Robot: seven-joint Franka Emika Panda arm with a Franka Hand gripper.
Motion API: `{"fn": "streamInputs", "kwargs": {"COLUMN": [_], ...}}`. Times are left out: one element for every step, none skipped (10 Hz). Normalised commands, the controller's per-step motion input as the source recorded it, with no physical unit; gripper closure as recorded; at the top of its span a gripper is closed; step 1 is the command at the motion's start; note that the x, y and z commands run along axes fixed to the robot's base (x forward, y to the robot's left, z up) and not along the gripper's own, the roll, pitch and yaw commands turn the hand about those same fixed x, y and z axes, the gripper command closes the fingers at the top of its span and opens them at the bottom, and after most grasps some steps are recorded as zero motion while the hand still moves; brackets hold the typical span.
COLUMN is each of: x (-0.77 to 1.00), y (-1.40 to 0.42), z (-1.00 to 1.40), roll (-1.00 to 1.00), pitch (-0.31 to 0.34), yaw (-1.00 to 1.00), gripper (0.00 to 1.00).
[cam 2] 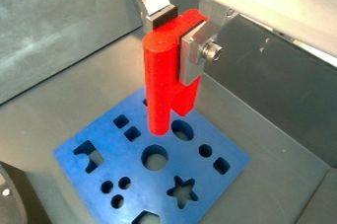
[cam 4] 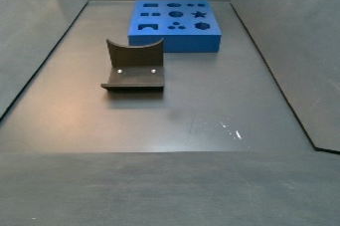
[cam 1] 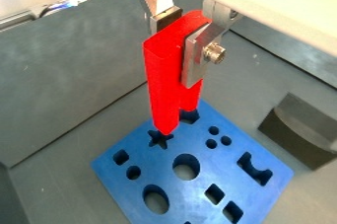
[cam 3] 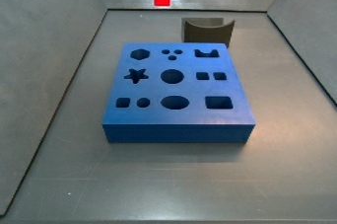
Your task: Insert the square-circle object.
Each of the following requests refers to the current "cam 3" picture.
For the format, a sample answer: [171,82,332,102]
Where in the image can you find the blue shape-sorter block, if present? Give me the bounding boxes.
[102,42,255,143]

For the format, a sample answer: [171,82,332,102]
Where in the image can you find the dark grey curved holder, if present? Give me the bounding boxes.
[181,18,235,45]

